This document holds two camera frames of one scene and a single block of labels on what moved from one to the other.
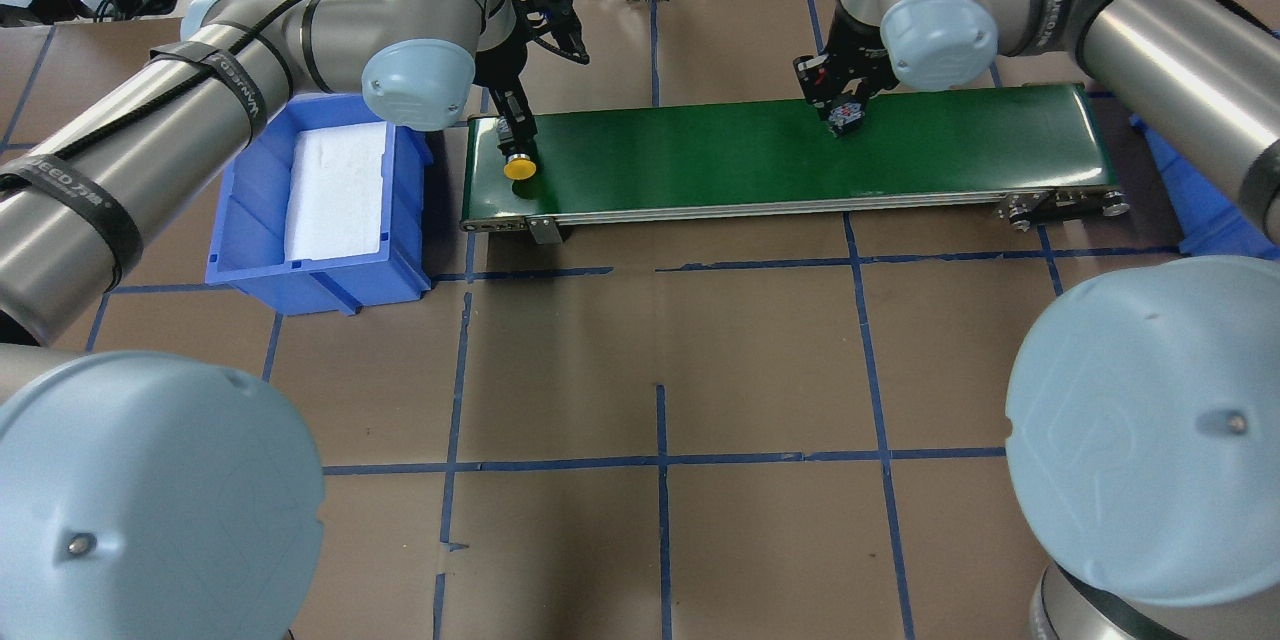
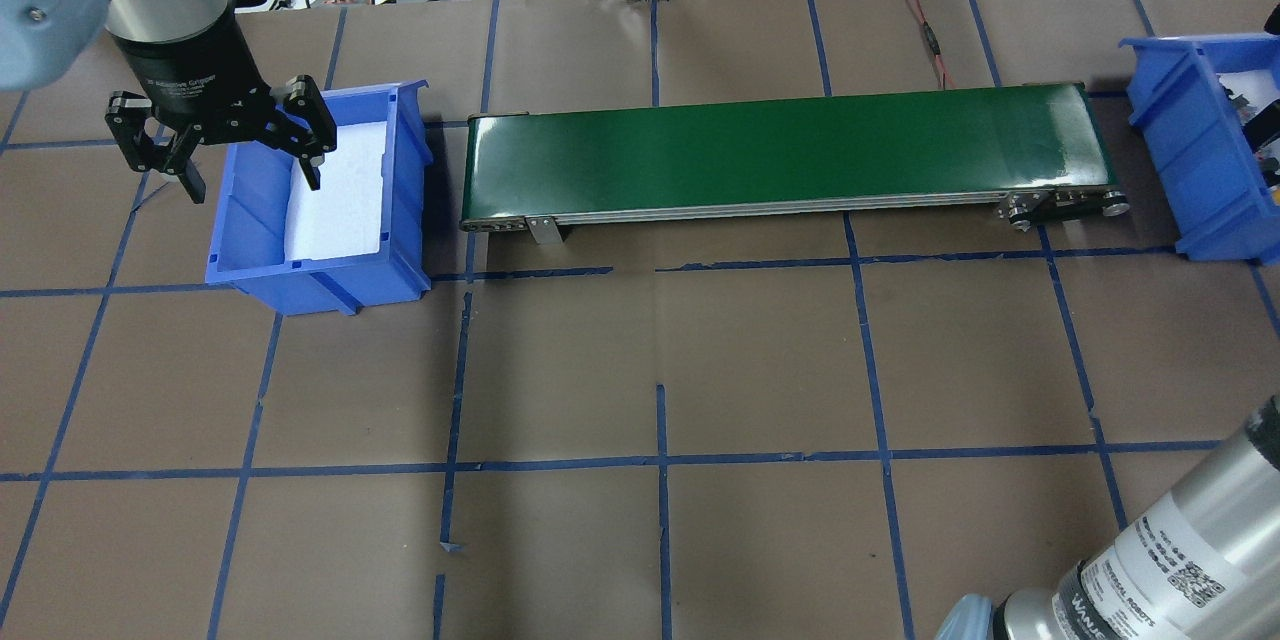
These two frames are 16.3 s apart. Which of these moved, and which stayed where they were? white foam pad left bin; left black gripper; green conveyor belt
Moved: left black gripper
Stayed: white foam pad left bin; green conveyor belt
